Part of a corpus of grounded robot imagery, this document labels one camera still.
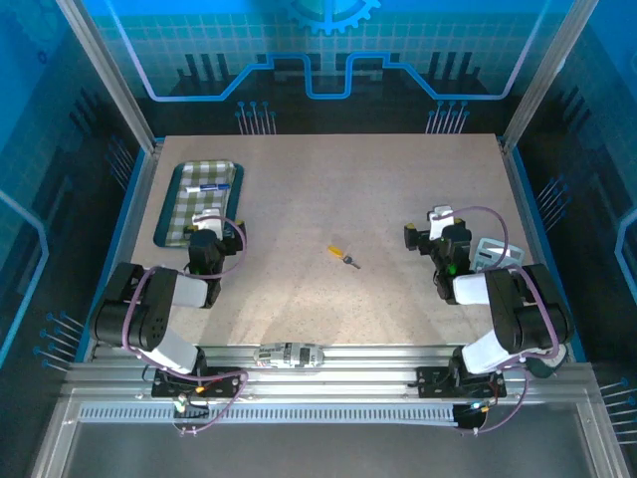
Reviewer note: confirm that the grey pocket calculator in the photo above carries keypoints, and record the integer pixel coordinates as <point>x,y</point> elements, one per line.
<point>485,254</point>

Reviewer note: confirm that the white blue marker pen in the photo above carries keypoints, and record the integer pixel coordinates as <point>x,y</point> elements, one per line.
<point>209,187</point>

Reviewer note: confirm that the aluminium table side rail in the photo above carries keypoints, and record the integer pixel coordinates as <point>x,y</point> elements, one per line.
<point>523,199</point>
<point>144,199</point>

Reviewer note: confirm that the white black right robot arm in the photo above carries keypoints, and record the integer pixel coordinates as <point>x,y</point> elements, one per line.
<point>522,309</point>

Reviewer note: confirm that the green white checkered cloth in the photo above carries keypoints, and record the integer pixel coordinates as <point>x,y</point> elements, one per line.
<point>181,214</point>

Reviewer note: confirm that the teal plastic tray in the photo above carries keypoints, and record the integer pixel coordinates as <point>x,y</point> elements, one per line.
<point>163,219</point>

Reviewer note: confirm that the printed label on rail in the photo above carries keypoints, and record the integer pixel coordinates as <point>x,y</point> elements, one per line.
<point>288,355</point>

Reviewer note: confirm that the aluminium frame post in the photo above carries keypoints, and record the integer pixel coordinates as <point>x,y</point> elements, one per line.
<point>547,74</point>
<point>111,74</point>

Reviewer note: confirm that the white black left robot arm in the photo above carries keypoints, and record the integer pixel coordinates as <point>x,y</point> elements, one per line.
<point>149,309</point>

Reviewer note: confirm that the yellow key tag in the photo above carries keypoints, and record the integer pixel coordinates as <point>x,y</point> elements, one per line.
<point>335,250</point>

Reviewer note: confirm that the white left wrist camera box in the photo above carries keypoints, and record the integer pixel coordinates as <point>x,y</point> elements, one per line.
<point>206,219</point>

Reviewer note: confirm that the grey metal front panel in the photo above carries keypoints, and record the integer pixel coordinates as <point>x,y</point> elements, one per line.
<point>323,453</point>

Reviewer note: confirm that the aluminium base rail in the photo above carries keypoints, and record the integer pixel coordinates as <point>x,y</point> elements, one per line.
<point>373,373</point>

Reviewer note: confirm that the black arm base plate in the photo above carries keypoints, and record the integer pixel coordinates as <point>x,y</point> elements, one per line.
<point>430,381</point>
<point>226,377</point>

